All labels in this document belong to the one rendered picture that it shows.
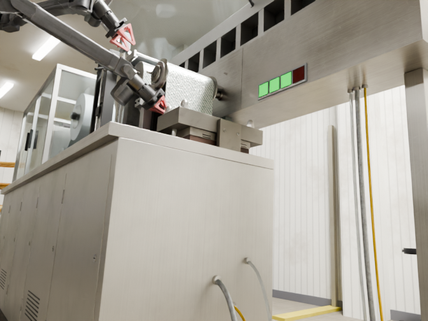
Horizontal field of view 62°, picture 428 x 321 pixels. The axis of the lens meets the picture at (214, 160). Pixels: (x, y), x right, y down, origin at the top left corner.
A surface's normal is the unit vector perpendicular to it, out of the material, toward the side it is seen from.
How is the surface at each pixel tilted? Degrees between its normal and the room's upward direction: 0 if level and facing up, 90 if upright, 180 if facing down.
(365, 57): 90
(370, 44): 90
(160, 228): 90
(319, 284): 90
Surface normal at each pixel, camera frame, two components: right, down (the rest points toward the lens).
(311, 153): -0.72, -0.18
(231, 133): 0.60, -0.14
